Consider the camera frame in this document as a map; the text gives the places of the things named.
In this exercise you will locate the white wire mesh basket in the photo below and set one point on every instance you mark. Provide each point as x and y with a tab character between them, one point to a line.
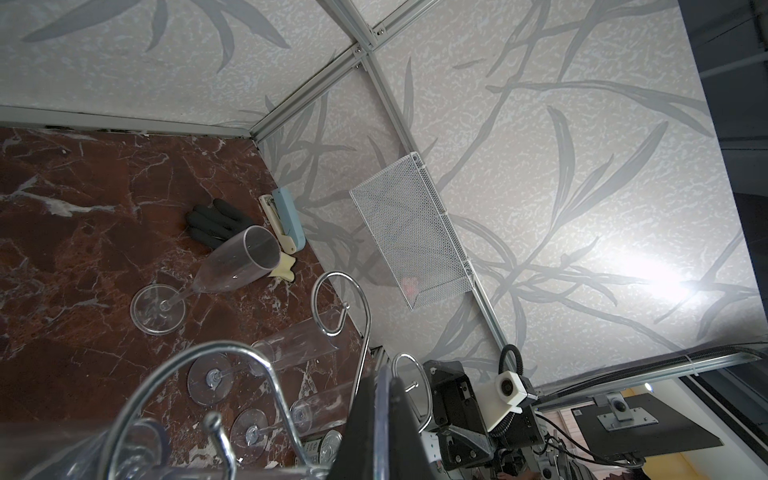
412	230

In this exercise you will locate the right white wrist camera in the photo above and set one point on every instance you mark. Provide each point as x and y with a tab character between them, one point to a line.
508	393

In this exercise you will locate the black glove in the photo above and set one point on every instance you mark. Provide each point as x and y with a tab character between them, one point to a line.
213	225

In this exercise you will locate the black monitor stand plate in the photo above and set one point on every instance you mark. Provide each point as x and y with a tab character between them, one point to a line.
640	426

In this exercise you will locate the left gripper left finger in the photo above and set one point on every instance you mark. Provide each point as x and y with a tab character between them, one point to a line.
358	445

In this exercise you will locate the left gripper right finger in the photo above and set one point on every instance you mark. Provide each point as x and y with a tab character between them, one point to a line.
407	458

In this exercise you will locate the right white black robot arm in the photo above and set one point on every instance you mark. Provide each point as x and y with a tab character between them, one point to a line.
519	441

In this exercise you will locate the aluminium frame crossbar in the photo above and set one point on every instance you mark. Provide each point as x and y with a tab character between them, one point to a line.
307	93

